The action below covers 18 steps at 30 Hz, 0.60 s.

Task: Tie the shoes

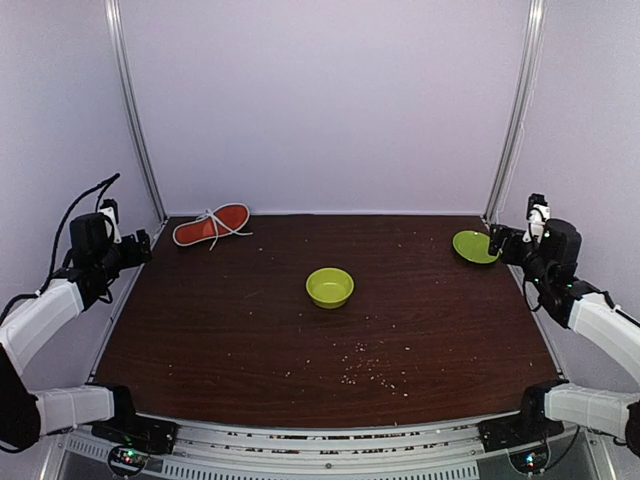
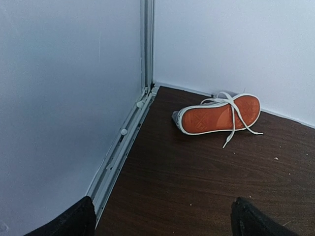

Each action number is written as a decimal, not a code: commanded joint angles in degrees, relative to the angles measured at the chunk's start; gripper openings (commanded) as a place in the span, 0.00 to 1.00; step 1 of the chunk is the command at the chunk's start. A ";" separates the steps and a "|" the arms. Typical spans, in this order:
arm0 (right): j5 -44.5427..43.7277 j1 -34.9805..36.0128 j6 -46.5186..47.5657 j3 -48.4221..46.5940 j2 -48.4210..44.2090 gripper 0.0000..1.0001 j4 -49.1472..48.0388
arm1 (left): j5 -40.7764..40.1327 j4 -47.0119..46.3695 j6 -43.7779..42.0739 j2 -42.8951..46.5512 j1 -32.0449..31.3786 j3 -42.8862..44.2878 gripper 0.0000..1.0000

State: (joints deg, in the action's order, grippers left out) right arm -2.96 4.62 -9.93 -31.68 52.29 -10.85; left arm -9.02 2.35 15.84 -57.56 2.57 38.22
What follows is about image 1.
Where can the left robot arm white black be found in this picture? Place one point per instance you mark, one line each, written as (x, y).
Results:
(27, 416)

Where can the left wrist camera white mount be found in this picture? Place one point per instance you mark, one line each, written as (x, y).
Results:
(109, 209)

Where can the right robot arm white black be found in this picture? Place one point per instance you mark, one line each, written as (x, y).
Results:
(590, 312)

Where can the right aluminium frame post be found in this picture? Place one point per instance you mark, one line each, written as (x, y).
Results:
(523, 94)

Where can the left aluminium frame post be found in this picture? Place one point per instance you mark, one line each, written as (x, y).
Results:
(117, 36)

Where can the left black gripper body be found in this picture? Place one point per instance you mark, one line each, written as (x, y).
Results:
(110, 262)

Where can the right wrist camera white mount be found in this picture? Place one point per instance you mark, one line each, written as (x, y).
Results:
(538, 212)

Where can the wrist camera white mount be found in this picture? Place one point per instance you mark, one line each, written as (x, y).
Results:
(109, 209)
(538, 212)

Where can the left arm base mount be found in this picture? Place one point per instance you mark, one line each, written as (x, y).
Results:
(127, 427)

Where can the green plastic plate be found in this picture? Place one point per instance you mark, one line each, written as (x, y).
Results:
(473, 246)

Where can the white shoelace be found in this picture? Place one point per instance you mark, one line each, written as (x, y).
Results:
(220, 228)

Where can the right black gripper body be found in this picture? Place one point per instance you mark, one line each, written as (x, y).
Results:
(536, 268)

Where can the front aluminium rail base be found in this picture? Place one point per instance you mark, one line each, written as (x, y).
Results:
(442, 450)

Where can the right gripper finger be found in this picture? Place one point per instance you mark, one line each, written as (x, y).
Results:
(497, 232)
(495, 248)

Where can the aluminium frame post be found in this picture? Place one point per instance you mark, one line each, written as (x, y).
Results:
(117, 36)
(523, 94)

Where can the grey canvas sneaker red sole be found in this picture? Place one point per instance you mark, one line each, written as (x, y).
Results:
(195, 232)

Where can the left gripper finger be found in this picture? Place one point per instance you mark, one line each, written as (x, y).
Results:
(143, 240)
(144, 255)

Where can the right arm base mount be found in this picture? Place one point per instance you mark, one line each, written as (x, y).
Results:
(529, 425)

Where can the green plastic bowl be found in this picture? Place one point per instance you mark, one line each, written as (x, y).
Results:
(329, 288)

